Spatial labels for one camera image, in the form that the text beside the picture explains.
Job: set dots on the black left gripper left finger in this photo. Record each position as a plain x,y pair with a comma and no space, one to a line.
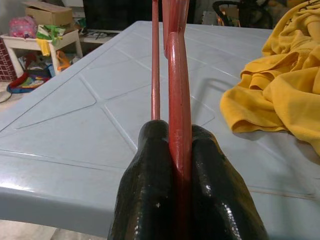
147,187

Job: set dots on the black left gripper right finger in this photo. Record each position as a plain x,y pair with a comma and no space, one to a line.
220,195

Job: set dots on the pink plastic clothes hanger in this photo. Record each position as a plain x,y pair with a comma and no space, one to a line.
178,87

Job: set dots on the yellow polo shirt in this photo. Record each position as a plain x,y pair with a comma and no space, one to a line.
280,87

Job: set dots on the pale grey plastic folding table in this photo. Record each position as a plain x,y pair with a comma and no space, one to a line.
75,125

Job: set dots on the orange plastic toy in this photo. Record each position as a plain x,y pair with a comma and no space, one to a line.
62,61

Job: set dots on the white television bench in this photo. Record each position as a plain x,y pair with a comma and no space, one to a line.
100,36

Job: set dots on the small white children's table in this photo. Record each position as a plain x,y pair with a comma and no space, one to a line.
67,40

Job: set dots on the black flat screen television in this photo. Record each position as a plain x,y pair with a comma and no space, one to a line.
112,15

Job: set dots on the green and yellow cloth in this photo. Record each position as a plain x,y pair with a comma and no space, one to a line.
48,32

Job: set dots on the brown cardboard box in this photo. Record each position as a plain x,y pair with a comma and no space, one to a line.
50,12

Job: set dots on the pink children's backpack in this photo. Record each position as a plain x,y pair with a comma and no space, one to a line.
22,26

